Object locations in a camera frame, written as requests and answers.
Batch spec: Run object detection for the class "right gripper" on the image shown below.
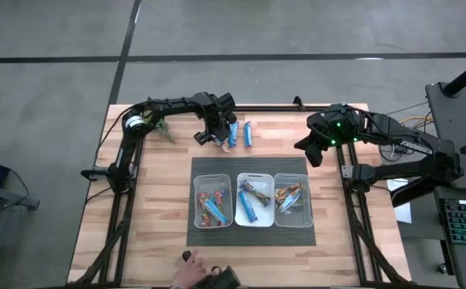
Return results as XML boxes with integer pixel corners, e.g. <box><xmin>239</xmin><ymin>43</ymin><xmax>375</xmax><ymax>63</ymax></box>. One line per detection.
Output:
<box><xmin>294</xmin><ymin>116</ymin><xmax>336</xmax><ymax>150</ymax></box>

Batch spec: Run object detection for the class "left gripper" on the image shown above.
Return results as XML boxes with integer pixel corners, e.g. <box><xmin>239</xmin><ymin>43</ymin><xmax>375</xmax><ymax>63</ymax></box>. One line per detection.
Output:
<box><xmin>207</xmin><ymin>107</ymin><xmax>234</xmax><ymax>144</ymax></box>

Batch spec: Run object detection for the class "frosted translucent plastic bin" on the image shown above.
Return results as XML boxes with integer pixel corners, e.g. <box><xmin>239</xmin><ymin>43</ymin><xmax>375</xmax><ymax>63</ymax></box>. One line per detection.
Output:
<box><xmin>192</xmin><ymin>173</ymin><xmax>234</xmax><ymax>230</ymax></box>

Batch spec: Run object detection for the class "small green potted plant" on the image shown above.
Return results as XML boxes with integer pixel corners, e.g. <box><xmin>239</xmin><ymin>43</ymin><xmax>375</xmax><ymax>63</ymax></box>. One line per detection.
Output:
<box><xmin>142</xmin><ymin>110</ymin><xmax>176</xmax><ymax>145</ymax></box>

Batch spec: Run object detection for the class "clear plastic bin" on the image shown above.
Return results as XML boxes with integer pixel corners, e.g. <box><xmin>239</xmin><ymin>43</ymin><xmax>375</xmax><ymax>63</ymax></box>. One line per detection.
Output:
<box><xmin>274</xmin><ymin>173</ymin><xmax>315</xmax><ymax>229</ymax></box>

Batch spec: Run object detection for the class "white plastic bin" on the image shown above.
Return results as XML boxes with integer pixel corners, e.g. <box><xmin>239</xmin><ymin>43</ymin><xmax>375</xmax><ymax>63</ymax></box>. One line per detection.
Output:
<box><xmin>234</xmin><ymin>172</ymin><xmax>276</xmax><ymax>229</ymax></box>

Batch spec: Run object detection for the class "dark woven placemat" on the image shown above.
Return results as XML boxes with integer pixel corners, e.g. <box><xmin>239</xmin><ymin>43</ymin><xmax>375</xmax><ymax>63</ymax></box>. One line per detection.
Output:
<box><xmin>186</xmin><ymin>157</ymin><xmax>318</xmax><ymax>247</ymax></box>

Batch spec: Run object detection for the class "white paper sheet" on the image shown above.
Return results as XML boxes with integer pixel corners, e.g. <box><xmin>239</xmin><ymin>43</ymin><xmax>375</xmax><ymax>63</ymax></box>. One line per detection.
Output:
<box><xmin>387</xmin><ymin>180</ymin><xmax>413</xmax><ymax>225</ymax></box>

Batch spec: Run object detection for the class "person's hand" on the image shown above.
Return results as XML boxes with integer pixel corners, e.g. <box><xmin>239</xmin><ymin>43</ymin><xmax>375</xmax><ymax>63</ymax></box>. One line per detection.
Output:
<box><xmin>173</xmin><ymin>248</ymin><xmax>209</xmax><ymax>289</ymax></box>

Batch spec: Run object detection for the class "black handheld device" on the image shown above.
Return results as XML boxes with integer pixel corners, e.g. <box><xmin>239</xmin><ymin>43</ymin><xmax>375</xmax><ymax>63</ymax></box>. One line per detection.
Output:
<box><xmin>194</xmin><ymin>264</ymin><xmax>242</xmax><ymax>289</ymax></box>

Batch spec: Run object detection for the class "grey side desk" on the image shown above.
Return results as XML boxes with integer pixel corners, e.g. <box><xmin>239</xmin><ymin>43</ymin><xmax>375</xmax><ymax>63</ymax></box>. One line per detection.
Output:
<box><xmin>0</xmin><ymin>179</ymin><xmax>41</xmax><ymax>289</ymax></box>

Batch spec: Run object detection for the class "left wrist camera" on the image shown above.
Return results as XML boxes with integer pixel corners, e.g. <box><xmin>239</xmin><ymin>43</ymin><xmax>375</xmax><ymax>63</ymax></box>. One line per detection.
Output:
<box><xmin>193</xmin><ymin>130</ymin><xmax>214</xmax><ymax>147</ymax></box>

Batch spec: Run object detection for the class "black metal table frame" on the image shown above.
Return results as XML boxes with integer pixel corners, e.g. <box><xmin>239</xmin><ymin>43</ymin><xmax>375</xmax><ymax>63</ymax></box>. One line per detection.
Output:
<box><xmin>67</xmin><ymin>95</ymin><xmax>413</xmax><ymax>288</ymax></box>

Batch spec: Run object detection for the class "loose cable bundle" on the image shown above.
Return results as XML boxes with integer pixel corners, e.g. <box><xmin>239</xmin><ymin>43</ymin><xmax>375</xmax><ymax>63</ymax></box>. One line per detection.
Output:
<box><xmin>378</xmin><ymin>139</ymin><xmax>410</xmax><ymax>161</ymax></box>

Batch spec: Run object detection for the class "yellow cable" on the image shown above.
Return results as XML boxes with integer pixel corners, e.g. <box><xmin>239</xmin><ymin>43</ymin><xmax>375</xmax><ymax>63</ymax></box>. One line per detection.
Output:
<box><xmin>399</xmin><ymin>115</ymin><xmax>434</xmax><ymax>126</ymax></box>

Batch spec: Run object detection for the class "black clamp bracket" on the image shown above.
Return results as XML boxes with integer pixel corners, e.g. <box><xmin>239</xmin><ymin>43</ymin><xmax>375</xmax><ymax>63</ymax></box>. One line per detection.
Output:
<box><xmin>80</xmin><ymin>167</ymin><xmax>111</xmax><ymax>181</ymax></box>

